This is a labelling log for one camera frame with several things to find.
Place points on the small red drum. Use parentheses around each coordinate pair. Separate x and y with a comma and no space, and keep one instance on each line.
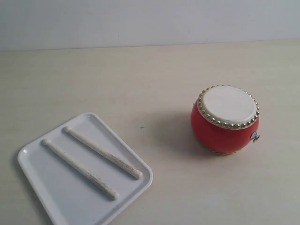
(225,119)

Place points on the white wooden drumstick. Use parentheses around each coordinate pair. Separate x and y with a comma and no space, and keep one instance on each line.
(84,171)
(101,151)

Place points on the white plastic tray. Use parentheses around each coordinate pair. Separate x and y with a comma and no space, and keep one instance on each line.
(68,197)

